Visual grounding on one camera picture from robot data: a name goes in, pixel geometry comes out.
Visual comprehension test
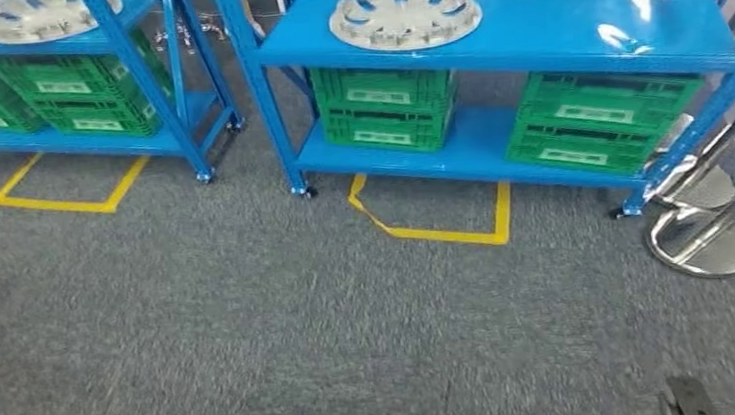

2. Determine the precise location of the blue metal shelf rack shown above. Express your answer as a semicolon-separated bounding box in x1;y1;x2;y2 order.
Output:
0;0;252;202
209;0;735;254

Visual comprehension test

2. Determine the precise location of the yellow floor tape square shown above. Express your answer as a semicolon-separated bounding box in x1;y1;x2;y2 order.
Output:
0;142;156;225

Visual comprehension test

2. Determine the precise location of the person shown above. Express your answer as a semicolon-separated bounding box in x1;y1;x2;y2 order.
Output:
232;0;267;42

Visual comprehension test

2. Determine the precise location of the silver wheel hubcap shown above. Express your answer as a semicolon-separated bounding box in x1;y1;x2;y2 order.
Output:
326;0;486;59
0;0;128;47

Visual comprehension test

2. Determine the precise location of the chrome round base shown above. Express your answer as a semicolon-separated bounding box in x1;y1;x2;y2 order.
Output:
643;203;735;284
653;160;735;215

